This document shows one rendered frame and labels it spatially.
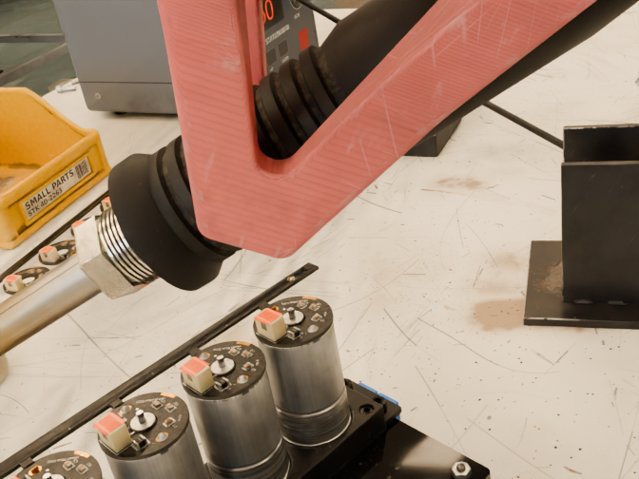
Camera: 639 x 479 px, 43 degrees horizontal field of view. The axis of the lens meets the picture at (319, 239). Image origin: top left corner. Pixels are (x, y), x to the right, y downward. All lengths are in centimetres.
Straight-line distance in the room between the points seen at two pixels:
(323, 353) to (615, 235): 13
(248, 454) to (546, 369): 13
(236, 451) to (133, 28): 41
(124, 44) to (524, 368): 39
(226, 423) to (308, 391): 3
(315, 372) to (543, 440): 9
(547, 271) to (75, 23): 40
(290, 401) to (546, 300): 13
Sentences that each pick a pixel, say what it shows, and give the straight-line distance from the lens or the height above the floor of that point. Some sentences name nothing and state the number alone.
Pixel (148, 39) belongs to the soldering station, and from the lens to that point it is 60.
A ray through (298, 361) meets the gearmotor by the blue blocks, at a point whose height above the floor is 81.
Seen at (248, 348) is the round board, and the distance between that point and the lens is 25.
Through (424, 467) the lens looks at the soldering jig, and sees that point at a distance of 27.
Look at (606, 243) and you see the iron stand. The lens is 33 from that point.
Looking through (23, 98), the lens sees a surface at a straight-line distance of 57.
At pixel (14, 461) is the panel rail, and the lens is 24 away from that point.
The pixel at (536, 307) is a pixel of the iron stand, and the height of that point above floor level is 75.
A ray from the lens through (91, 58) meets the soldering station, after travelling 64.
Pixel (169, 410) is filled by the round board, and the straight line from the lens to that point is 23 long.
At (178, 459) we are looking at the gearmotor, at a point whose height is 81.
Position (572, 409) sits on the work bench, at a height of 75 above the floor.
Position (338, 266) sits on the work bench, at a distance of 39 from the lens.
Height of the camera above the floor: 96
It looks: 30 degrees down
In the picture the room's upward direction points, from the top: 10 degrees counter-clockwise
